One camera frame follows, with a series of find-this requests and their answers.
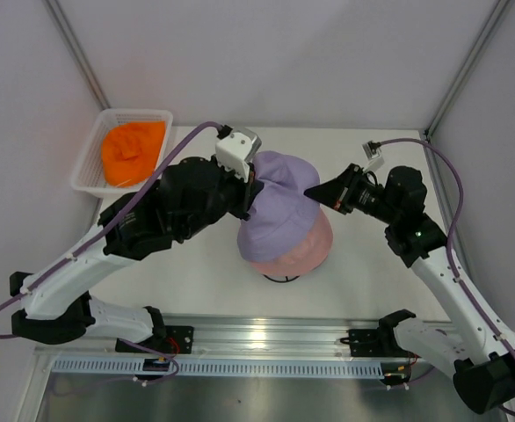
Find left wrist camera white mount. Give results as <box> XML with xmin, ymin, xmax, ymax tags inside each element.
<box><xmin>215</xmin><ymin>125</ymin><xmax>262</xmax><ymax>183</ymax></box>

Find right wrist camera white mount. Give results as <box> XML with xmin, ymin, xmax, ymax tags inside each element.
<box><xmin>362</xmin><ymin>141</ymin><xmax>384</xmax><ymax>172</ymax></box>

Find right aluminium corner post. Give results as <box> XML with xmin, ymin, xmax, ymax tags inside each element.
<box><xmin>424</xmin><ymin>0</ymin><xmax>515</xmax><ymax>137</ymax></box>

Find red hat in basket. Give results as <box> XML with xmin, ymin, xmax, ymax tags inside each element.
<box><xmin>101</xmin><ymin>121</ymin><xmax>167</xmax><ymax>188</ymax></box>

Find white slotted cable duct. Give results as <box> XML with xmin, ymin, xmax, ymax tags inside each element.
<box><xmin>52</xmin><ymin>356</ymin><xmax>384</xmax><ymax>380</ymax></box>

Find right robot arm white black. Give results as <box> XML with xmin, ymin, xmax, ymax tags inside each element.
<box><xmin>305</xmin><ymin>164</ymin><xmax>515</xmax><ymax>414</ymax></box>

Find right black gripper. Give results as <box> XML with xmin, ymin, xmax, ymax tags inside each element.
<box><xmin>305</xmin><ymin>164</ymin><xmax>400</xmax><ymax>226</ymax></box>

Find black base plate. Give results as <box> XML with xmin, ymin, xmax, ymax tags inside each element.
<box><xmin>338</xmin><ymin>329</ymin><xmax>408</xmax><ymax>358</ymax></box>
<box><xmin>115</xmin><ymin>325</ymin><xmax>195</xmax><ymax>355</ymax></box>

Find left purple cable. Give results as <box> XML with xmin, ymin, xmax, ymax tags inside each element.
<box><xmin>0</xmin><ymin>121</ymin><xmax>235</xmax><ymax>388</ymax></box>

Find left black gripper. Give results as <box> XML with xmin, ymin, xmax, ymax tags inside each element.
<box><xmin>178</xmin><ymin>154</ymin><xmax>264</xmax><ymax>242</ymax></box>

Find left aluminium corner post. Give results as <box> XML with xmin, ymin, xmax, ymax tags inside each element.
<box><xmin>42</xmin><ymin>0</ymin><xmax>111</xmax><ymax>110</ymax></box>

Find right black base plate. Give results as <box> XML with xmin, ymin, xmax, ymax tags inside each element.
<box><xmin>338</xmin><ymin>329</ymin><xmax>408</xmax><ymax>358</ymax></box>

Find purple bucket hat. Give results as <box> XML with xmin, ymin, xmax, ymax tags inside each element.
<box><xmin>237</xmin><ymin>151</ymin><xmax>320</xmax><ymax>263</ymax></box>

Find white plastic basket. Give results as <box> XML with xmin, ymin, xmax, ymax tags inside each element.
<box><xmin>69</xmin><ymin>108</ymin><xmax>173</xmax><ymax>199</ymax></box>

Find aluminium rail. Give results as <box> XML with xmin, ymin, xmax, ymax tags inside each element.
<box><xmin>33</xmin><ymin>312</ymin><xmax>456</xmax><ymax>362</ymax></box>

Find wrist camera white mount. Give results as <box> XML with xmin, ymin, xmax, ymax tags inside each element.
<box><xmin>362</xmin><ymin>141</ymin><xmax>384</xmax><ymax>172</ymax></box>
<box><xmin>215</xmin><ymin>125</ymin><xmax>262</xmax><ymax>183</ymax></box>

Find black wire hat stand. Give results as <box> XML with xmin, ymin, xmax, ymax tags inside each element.
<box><xmin>264</xmin><ymin>274</ymin><xmax>299</xmax><ymax>284</ymax></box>

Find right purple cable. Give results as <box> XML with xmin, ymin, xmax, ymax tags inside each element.
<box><xmin>378</xmin><ymin>138</ymin><xmax>515</xmax><ymax>417</ymax></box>

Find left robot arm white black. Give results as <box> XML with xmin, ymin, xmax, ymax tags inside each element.
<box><xmin>10</xmin><ymin>157</ymin><xmax>264</xmax><ymax>353</ymax></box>

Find aluminium corner post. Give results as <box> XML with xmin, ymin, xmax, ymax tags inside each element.
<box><xmin>42</xmin><ymin>0</ymin><xmax>111</xmax><ymax>110</ymax></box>
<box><xmin>424</xmin><ymin>0</ymin><xmax>515</xmax><ymax>137</ymax></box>

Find pink bucket hat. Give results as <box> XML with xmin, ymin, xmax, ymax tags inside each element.
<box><xmin>238</xmin><ymin>211</ymin><xmax>333</xmax><ymax>276</ymax></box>

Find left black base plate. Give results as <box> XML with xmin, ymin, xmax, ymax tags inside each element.
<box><xmin>115</xmin><ymin>325</ymin><xmax>195</xmax><ymax>355</ymax></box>

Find purple cable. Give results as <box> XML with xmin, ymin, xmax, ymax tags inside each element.
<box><xmin>0</xmin><ymin>121</ymin><xmax>235</xmax><ymax>388</ymax></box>
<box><xmin>378</xmin><ymin>138</ymin><xmax>515</xmax><ymax>417</ymax></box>

